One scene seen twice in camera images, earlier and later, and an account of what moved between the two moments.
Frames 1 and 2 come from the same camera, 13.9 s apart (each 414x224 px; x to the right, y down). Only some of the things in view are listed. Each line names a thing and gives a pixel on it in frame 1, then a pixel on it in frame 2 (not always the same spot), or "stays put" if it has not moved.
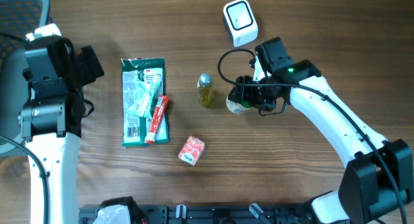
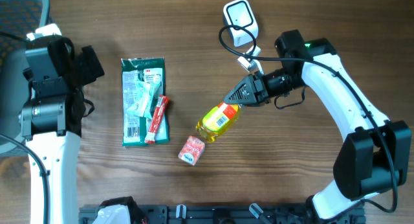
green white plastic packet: x=143 y=81 stays put
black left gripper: x=86 y=65 stays put
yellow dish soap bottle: x=205 y=89 -> x=217 y=120
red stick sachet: x=157 y=120 stays put
